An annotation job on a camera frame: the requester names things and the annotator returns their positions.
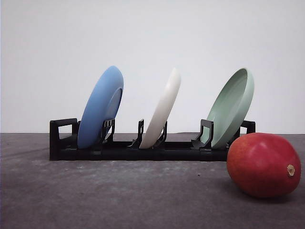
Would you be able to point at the white plate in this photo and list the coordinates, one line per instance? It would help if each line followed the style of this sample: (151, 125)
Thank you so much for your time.
(156, 123)

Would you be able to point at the black plate rack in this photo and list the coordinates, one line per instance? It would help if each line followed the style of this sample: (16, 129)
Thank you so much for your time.
(64, 144)

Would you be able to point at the red pomegranate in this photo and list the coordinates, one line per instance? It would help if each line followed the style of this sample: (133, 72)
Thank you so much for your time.
(264, 165)

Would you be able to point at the green plate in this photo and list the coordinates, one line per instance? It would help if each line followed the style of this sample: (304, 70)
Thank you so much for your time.
(230, 108)

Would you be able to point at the blue plate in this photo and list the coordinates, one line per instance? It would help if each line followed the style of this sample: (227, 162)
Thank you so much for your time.
(102, 105)

